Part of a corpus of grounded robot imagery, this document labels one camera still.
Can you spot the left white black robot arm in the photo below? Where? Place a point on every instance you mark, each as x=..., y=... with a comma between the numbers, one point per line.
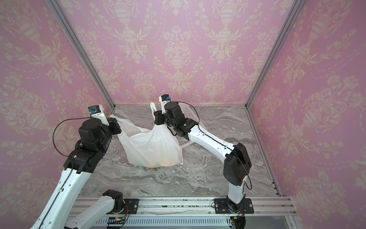
x=78, y=167

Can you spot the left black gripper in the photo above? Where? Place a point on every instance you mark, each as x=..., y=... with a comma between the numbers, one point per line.
x=113, y=124

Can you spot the white plastic bag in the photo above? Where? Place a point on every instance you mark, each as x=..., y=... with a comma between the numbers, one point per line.
x=153, y=148

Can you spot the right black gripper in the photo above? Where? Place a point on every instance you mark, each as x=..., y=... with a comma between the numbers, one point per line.
x=158, y=117

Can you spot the left aluminium corner post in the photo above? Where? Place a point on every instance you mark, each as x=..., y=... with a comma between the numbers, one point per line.
x=78, y=47

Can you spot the aluminium front rail frame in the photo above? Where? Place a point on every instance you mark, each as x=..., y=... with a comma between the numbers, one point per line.
x=177, y=210

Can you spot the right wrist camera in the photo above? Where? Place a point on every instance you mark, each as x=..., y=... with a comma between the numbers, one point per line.
x=164, y=99

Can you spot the white plastic mesh basket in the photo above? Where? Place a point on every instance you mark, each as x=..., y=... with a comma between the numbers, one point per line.
x=190, y=127

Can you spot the aluminium corner post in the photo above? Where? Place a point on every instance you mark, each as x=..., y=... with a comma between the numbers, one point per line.
x=78, y=47
x=283, y=33

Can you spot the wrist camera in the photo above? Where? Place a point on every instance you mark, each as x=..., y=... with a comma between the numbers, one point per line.
x=164, y=99
x=97, y=111

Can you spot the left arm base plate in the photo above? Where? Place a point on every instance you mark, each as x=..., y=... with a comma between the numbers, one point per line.
x=130, y=206

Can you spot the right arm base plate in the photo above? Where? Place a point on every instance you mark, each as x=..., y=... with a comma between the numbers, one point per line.
x=226, y=206

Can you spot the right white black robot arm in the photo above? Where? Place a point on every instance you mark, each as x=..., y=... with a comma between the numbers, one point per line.
x=235, y=158

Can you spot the right aluminium corner post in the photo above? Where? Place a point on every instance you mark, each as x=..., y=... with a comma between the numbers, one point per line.
x=283, y=33

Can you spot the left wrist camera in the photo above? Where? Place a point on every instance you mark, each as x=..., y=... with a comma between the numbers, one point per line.
x=97, y=111

